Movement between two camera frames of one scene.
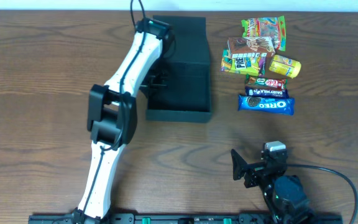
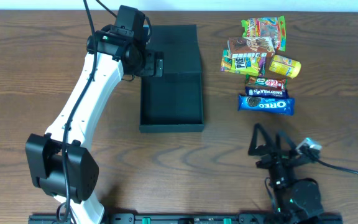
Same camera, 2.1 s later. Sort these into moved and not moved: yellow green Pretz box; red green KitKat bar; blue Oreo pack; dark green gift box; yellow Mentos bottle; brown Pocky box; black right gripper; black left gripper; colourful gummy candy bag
Moved: black left gripper; dark green gift box; black right gripper
Not moved: red green KitKat bar; yellow green Pretz box; colourful gummy candy bag; brown Pocky box; yellow Mentos bottle; blue Oreo pack
